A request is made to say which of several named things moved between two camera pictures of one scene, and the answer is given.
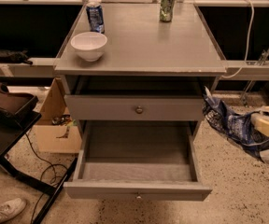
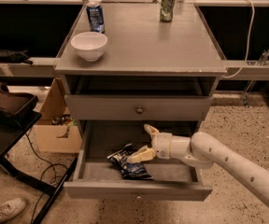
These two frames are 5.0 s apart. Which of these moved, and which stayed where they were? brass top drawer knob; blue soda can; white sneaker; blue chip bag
Moved: blue chip bag
Stayed: brass top drawer knob; white sneaker; blue soda can
